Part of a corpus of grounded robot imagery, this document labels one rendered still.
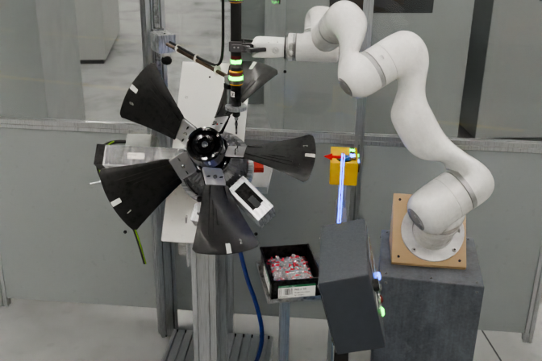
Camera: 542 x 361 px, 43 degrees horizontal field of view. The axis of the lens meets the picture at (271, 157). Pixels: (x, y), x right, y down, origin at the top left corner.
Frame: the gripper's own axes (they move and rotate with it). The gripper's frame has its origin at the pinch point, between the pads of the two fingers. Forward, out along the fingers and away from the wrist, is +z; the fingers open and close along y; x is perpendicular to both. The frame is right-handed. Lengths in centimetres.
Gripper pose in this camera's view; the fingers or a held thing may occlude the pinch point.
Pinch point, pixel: (236, 45)
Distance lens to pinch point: 214.7
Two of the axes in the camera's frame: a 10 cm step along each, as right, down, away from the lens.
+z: -10.0, -0.5, 0.8
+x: 0.2, -9.3, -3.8
